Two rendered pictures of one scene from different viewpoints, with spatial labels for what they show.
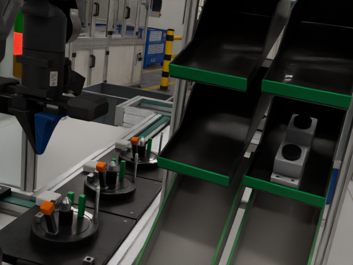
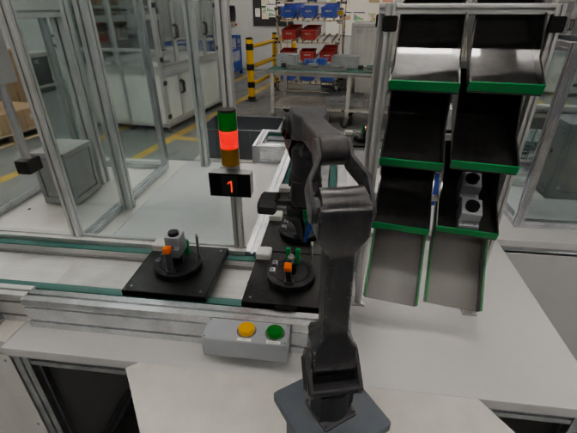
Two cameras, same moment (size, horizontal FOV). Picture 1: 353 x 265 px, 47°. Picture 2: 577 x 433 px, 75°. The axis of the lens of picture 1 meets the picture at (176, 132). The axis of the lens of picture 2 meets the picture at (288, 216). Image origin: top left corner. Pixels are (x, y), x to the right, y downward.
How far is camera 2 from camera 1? 37 cm
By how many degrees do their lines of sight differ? 13
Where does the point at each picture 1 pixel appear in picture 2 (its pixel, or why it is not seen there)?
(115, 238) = not seen: hidden behind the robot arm
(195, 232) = (396, 264)
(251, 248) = (437, 269)
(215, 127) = (401, 186)
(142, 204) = not seen: hidden behind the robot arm
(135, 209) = not seen: hidden behind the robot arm
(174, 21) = (245, 24)
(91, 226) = (310, 270)
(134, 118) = (270, 154)
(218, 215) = (410, 249)
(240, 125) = (418, 182)
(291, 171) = (473, 219)
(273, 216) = (449, 243)
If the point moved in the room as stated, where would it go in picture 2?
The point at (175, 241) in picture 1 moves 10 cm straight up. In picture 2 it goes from (383, 272) to (388, 240)
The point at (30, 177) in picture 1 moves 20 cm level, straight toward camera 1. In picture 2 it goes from (241, 237) to (265, 272)
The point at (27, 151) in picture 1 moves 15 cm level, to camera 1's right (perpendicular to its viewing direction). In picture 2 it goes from (237, 219) to (285, 216)
